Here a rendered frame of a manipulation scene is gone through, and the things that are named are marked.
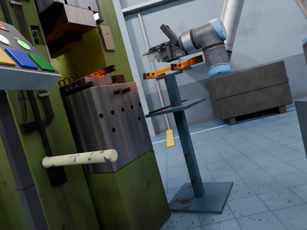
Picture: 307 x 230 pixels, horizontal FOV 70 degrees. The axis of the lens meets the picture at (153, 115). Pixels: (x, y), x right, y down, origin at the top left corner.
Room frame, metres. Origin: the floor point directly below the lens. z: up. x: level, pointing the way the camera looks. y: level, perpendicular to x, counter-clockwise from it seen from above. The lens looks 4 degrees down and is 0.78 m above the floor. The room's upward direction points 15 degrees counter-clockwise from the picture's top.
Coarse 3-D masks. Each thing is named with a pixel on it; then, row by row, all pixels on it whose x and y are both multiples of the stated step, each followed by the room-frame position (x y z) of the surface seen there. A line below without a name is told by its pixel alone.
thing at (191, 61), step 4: (196, 56) 1.43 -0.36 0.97; (200, 56) 1.43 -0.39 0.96; (188, 60) 1.45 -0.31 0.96; (192, 60) 1.46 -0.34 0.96; (196, 60) 1.44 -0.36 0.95; (200, 60) 1.43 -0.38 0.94; (184, 64) 1.48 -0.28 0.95; (188, 64) 1.46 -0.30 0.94; (192, 64) 1.45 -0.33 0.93; (168, 68) 1.54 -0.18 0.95; (156, 72) 1.59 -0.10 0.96; (160, 72) 1.57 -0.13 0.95; (164, 72) 1.57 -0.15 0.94
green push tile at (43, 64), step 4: (32, 56) 0.79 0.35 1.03; (36, 56) 0.81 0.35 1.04; (40, 56) 0.84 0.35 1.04; (36, 60) 0.78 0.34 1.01; (40, 60) 0.81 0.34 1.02; (44, 60) 0.84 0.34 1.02; (40, 64) 0.78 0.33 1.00; (44, 64) 0.81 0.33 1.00; (48, 64) 0.84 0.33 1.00; (44, 68) 0.78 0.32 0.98; (48, 68) 0.81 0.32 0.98; (52, 68) 0.84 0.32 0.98
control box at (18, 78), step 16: (0, 32) 0.76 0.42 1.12; (16, 32) 0.87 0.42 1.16; (16, 48) 0.76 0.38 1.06; (32, 48) 0.87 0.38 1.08; (0, 64) 0.60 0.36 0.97; (16, 64) 0.67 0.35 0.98; (0, 80) 0.62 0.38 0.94; (16, 80) 0.68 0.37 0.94; (32, 80) 0.74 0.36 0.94; (48, 80) 0.83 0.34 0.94
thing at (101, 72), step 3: (108, 66) 1.21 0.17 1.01; (111, 66) 1.21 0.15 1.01; (99, 69) 1.25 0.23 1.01; (102, 69) 1.24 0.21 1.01; (105, 69) 1.24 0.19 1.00; (108, 69) 1.23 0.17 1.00; (111, 69) 1.22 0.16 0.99; (114, 69) 1.21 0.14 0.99; (96, 72) 1.27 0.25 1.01; (99, 72) 1.24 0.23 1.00; (102, 72) 1.25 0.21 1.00; (105, 72) 1.23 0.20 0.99; (108, 72) 1.22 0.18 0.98; (99, 75) 1.25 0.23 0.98; (102, 75) 1.26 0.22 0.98
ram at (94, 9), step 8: (40, 0) 1.18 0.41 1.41; (48, 0) 1.15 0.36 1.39; (56, 0) 1.14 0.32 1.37; (64, 0) 1.19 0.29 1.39; (72, 0) 1.22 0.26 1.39; (80, 0) 1.27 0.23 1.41; (88, 0) 1.32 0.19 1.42; (40, 8) 1.19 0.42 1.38; (48, 8) 1.18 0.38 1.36; (56, 8) 1.20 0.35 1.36; (88, 8) 1.31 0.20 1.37; (96, 8) 1.36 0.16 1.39; (40, 16) 1.24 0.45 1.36
